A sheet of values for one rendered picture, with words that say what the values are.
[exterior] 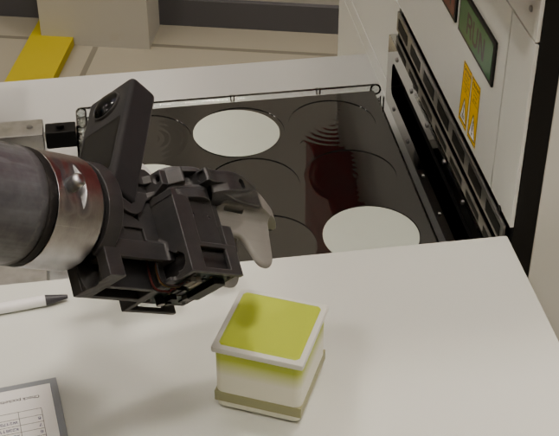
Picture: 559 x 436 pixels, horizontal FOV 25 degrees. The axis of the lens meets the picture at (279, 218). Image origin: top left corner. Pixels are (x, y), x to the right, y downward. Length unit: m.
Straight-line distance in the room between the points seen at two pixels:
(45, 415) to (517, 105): 0.49
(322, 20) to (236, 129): 2.08
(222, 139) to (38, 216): 0.71
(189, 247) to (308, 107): 0.69
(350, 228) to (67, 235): 0.58
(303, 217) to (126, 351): 0.32
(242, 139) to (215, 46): 2.04
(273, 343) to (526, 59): 0.34
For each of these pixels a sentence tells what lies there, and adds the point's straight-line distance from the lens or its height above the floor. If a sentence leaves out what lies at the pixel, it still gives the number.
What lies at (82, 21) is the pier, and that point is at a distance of 3.48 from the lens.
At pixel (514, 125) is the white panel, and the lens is 1.17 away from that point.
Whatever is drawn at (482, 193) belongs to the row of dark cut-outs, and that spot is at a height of 0.96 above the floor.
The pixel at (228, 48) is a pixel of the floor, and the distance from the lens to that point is 3.47.
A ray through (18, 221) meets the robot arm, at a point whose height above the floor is 1.25.
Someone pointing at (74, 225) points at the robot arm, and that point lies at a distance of 0.78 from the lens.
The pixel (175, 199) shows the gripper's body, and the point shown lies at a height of 1.20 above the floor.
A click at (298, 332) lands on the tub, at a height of 1.03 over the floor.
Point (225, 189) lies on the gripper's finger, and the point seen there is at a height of 1.18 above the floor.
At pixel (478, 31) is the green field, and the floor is 1.11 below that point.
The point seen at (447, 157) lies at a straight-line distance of 1.35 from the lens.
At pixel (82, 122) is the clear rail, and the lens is 1.49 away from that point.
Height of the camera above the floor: 1.70
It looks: 37 degrees down
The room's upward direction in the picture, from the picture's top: straight up
